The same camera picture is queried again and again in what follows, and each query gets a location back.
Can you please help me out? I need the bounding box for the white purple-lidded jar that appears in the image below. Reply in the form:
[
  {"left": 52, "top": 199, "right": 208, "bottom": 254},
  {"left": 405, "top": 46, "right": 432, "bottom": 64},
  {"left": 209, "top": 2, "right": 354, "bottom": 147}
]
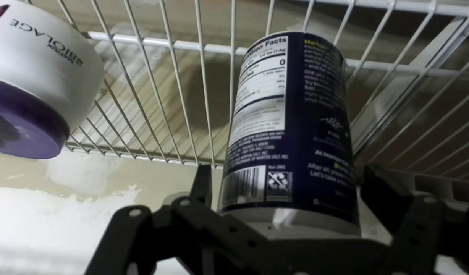
[{"left": 0, "top": 0, "right": 104, "bottom": 159}]

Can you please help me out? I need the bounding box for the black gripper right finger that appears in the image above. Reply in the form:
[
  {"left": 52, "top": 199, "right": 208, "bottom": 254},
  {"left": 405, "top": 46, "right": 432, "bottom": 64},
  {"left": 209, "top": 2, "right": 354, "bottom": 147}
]
[{"left": 361, "top": 165, "right": 469, "bottom": 275}]

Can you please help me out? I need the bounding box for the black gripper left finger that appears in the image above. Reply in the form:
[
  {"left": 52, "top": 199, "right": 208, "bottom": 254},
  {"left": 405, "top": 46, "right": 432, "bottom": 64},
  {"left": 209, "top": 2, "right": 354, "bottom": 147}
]
[{"left": 83, "top": 164, "right": 231, "bottom": 275}]

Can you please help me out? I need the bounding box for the blue can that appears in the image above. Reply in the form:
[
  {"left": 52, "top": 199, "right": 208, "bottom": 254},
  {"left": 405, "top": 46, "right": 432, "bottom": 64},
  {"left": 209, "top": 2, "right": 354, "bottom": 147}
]
[{"left": 218, "top": 31, "right": 359, "bottom": 239}]

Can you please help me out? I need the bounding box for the white wire shelf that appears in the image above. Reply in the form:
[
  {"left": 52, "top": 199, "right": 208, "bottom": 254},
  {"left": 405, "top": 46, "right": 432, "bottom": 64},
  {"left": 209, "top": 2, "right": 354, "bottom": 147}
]
[{"left": 24, "top": 0, "right": 469, "bottom": 182}]

